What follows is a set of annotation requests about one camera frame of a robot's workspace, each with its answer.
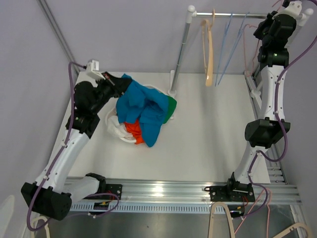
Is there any light blue wire hanger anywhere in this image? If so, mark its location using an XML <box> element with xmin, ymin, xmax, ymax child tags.
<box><xmin>214</xmin><ymin>13</ymin><xmax>233</xmax><ymax>86</ymax></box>

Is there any orange t shirt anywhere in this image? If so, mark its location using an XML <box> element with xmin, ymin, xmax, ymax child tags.
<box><xmin>124</xmin><ymin>119</ymin><xmax>145</xmax><ymax>145</ymax></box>

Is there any metal clothes rack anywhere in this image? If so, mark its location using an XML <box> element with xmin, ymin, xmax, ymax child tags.
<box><xmin>167</xmin><ymin>2</ymin><xmax>315</xmax><ymax>100</ymax></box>

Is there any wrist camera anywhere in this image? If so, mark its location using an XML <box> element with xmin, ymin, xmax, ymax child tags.
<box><xmin>272</xmin><ymin>0</ymin><xmax>302</xmax><ymax>20</ymax></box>
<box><xmin>86</xmin><ymin>59</ymin><xmax>105</xmax><ymax>81</ymax></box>

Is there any white t shirt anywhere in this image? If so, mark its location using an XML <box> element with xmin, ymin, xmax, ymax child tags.
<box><xmin>105</xmin><ymin>108</ymin><xmax>136</xmax><ymax>143</ymax></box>

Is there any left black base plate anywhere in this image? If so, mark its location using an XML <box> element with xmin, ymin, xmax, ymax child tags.
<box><xmin>97</xmin><ymin>183</ymin><xmax>123</xmax><ymax>200</ymax></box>

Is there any green t shirt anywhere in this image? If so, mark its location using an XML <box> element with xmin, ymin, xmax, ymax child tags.
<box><xmin>163</xmin><ymin>96</ymin><xmax>177</xmax><ymax>124</ymax></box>

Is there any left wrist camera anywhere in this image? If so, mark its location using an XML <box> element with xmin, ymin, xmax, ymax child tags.
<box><xmin>86</xmin><ymin>59</ymin><xmax>105</xmax><ymax>81</ymax></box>

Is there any aluminium mounting rail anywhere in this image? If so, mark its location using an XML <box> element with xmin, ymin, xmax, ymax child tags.
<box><xmin>31</xmin><ymin>71</ymin><xmax>303</xmax><ymax>214</ymax></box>

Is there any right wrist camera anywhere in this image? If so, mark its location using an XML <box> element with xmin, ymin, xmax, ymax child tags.
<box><xmin>272</xmin><ymin>0</ymin><xmax>302</xmax><ymax>20</ymax></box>

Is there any beige hanger on floor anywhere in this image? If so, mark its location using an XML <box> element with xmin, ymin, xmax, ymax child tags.
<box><xmin>208</xmin><ymin>202</ymin><xmax>235</xmax><ymax>238</ymax></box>

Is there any beige hanger at corner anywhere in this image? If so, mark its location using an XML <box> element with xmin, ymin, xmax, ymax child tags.
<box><xmin>273</xmin><ymin>223</ymin><xmax>313</xmax><ymax>238</ymax></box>

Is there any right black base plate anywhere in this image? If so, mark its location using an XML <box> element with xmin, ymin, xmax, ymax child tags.
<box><xmin>204</xmin><ymin>184</ymin><xmax>255</xmax><ymax>202</ymax></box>

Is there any beige hanger at left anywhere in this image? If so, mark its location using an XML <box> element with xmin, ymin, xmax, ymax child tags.
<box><xmin>31</xmin><ymin>216</ymin><xmax>51</xmax><ymax>238</ymax></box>

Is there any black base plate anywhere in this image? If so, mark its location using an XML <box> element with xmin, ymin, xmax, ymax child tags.
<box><xmin>204</xmin><ymin>184</ymin><xmax>255</xmax><ymax>202</ymax></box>
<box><xmin>97</xmin><ymin>183</ymin><xmax>123</xmax><ymax>200</ymax></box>

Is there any white plastic basket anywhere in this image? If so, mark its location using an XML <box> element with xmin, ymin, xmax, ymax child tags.
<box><xmin>106</xmin><ymin>81</ymin><xmax>177</xmax><ymax>147</ymax></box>

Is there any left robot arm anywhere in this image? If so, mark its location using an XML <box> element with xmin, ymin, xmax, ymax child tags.
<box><xmin>21</xmin><ymin>72</ymin><xmax>132</xmax><ymax>221</ymax></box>

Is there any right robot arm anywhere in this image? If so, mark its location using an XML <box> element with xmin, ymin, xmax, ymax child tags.
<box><xmin>224</xmin><ymin>11</ymin><xmax>297</xmax><ymax>201</ymax></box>

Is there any beige plastic hanger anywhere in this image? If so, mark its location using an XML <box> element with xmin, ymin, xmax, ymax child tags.
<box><xmin>201</xmin><ymin>9</ymin><xmax>215</xmax><ymax>87</ymax></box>

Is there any pink hanger on floor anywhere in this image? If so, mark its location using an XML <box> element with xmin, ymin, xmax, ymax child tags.
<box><xmin>234</xmin><ymin>188</ymin><xmax>272</xmax><ymax>238</ymax></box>

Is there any blue t shirt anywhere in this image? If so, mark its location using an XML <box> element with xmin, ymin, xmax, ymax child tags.
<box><xmin>116</xmin><ymin>74</ymin><xmax>168</xmax><ymax>147</ymax></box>

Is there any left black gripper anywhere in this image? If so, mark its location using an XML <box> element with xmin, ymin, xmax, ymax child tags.
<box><xmin>90</xmin><ymin>72</ymin><xmax>132</xmax><ymax>114</ymax></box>

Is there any pink wire hanger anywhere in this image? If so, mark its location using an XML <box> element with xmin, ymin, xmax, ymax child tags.
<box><xmin>242</xmin><ymin>23</ymin><xmax>261</xmax><ymax>76</ymax></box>

